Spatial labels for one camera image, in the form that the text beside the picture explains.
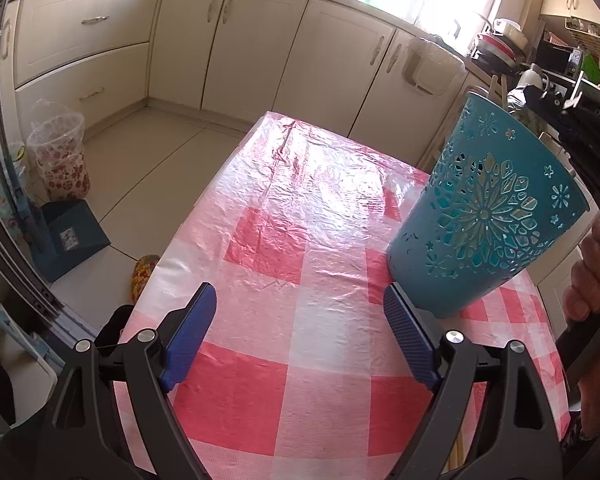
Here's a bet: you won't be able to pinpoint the red white checkered tablecloth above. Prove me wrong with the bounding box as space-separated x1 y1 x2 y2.
112 110 571 480

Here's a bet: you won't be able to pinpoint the white plastic stool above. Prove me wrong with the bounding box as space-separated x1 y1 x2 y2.
0 305 56 431

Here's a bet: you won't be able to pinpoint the floral clear trash bin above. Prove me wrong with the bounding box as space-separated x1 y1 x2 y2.
27 100 91 202

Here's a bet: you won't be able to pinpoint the black microwave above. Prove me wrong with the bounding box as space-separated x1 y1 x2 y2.
536 40 578 73

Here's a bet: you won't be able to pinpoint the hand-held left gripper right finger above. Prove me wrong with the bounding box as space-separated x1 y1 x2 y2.
383 284 566 480

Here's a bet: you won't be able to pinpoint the dark plastic bag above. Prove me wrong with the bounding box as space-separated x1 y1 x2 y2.
507 87 547 133

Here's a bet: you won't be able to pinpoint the colourful slipper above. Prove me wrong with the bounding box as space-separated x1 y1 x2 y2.
131 255 161 303

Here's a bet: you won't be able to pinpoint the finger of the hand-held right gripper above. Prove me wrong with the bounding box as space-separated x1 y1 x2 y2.
522 86 575 128

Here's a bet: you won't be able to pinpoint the dish rack with dishes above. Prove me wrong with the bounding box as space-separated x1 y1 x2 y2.
472 17 528 73

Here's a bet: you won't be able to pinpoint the teal perforated utensil holder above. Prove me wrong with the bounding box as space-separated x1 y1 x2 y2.
386 91 591 320

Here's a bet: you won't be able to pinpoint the white wire shelf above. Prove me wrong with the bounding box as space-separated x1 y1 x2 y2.
564 16 600 38

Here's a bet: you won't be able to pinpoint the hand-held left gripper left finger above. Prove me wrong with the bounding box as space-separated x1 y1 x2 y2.
39 282 217 480

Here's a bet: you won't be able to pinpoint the bundle of wooden chopsticks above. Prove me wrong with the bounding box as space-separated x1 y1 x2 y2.
447 430 466 476

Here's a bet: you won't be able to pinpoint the person's right hand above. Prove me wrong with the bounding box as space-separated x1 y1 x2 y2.
564 214 600 322

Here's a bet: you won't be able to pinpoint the white hanging waste bin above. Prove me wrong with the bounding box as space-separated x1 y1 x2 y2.
402 40 468 96

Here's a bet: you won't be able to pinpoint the cream kitchen cabinets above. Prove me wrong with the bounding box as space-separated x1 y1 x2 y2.
0 0 600 341

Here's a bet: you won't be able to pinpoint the blue dustpan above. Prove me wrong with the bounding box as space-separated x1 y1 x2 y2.
17 199 112 283

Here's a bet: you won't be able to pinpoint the green plastic item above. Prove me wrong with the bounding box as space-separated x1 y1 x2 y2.
580 52 600 81

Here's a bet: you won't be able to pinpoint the dark sliding door frame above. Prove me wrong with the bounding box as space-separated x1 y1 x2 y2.
0 0 81 341

